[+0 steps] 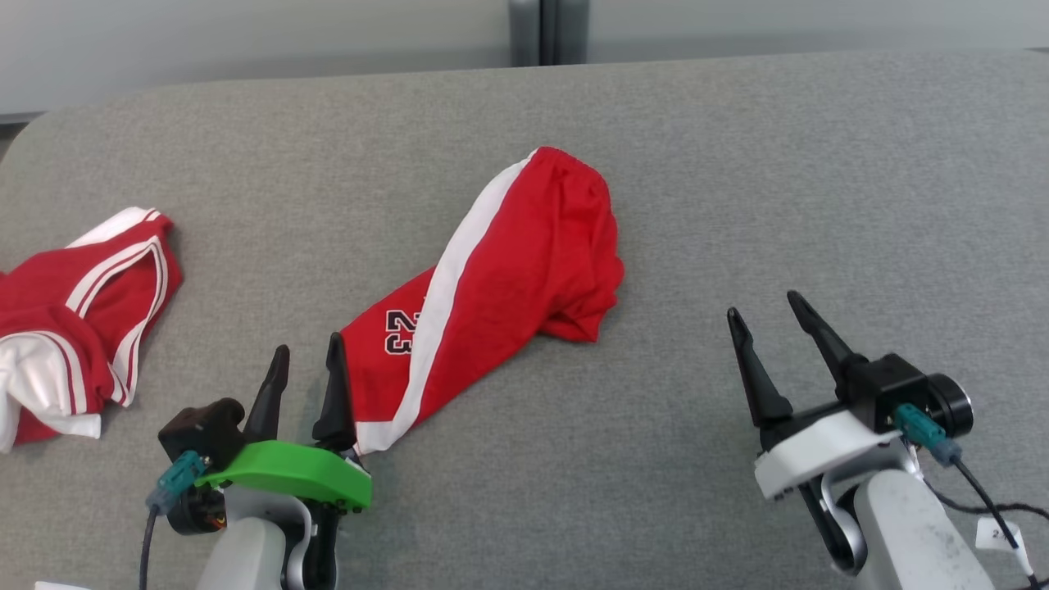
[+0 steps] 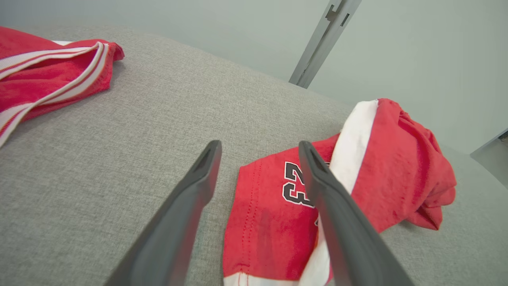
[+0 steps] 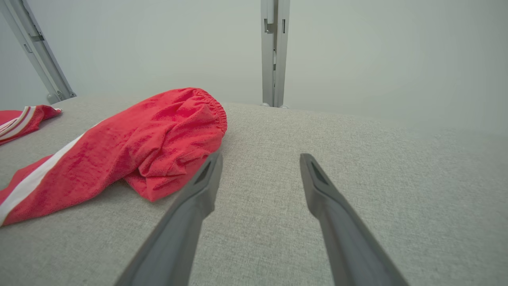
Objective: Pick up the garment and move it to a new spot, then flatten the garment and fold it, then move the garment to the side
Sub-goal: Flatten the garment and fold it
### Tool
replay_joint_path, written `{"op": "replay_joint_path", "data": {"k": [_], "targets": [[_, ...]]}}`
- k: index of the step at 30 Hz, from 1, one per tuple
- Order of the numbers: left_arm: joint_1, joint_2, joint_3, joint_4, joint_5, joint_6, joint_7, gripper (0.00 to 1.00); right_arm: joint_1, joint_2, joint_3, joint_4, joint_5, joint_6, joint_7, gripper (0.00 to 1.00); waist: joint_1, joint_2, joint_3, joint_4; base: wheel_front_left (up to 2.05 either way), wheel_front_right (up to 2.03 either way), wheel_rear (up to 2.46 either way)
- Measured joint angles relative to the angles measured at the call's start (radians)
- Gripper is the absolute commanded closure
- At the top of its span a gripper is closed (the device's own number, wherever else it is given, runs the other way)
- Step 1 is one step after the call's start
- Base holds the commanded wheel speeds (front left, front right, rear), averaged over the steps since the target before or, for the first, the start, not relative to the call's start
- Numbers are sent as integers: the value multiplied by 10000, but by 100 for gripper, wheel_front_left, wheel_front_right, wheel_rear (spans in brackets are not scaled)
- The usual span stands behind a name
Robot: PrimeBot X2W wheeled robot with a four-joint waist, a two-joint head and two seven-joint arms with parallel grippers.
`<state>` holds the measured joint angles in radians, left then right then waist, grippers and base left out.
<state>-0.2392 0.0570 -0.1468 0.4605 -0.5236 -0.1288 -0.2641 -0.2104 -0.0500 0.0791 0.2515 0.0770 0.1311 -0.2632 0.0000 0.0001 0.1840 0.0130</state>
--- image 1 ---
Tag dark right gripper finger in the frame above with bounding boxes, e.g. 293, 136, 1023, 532
787, 290, 870, 402
726, 307, 795, 429

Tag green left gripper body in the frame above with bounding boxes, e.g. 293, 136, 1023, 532
195, 438, 374, 514

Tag left cable with teal plug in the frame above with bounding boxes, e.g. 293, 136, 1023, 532
137, 450, 208, 590

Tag white cable label tag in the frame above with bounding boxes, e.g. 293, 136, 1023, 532
974, 517, 1033, 575

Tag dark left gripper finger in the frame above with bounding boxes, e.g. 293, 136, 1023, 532
312, 332, 360, 453
243, 345, 291, 447

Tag red and white basketball jersey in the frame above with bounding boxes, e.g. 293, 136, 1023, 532
0, 206, 184, 455

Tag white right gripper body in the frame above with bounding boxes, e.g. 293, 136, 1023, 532
753, 400, 915, 502

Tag red shorts with white stripe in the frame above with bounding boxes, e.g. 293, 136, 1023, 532
339, 146, 626, 456

